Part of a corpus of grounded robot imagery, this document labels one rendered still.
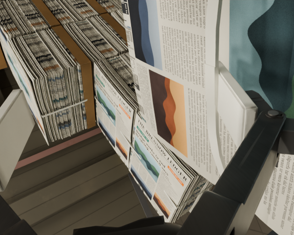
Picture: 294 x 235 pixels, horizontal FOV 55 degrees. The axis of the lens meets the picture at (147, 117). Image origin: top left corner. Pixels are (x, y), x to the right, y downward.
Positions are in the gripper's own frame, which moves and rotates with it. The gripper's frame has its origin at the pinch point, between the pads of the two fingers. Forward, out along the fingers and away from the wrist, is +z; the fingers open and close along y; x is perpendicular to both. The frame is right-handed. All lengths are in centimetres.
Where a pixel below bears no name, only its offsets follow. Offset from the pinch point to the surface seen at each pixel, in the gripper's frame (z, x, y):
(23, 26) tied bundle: 108, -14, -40
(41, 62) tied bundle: 86, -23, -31
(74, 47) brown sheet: 95, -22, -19
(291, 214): -3.8, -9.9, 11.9
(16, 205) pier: 211, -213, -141
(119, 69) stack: 85, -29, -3
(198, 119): 5.5, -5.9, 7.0
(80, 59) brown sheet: 87, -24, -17
